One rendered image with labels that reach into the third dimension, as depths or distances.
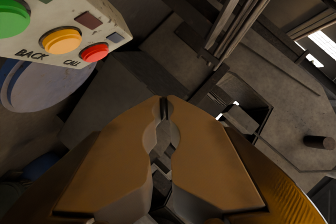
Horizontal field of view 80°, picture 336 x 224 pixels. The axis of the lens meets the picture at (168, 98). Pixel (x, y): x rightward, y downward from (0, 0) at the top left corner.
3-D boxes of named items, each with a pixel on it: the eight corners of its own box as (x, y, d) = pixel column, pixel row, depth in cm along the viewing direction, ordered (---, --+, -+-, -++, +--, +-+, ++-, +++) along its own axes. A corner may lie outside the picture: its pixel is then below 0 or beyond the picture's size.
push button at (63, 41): (60, 17, 20) (68, 32, 20) (82, 28, 24) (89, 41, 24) (29, 36, 21) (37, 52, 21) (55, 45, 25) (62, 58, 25)
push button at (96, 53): (96, 36, 28) (102, 47, 28) (108, 42, 32) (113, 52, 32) (72, 50, 28) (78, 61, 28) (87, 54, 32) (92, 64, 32)
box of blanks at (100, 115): (99, 41, 150) (175, 112, 146) (144, 43, 227) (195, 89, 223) (46, 129, 189) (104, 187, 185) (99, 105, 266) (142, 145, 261)
